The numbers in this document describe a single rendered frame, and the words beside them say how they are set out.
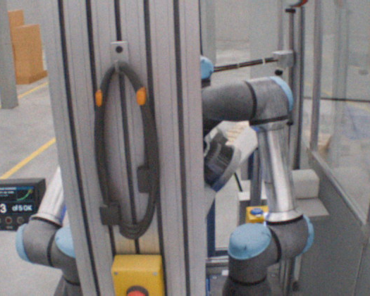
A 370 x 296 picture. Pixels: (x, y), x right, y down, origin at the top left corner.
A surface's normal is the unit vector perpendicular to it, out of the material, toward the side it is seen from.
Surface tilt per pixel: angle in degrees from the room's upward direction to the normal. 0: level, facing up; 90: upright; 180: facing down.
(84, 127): 90
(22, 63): 90
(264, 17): 90
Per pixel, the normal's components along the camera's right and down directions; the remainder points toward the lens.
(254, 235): -0.15, -0.89
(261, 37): -0.24, 0.37
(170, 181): -0.03, 0.37
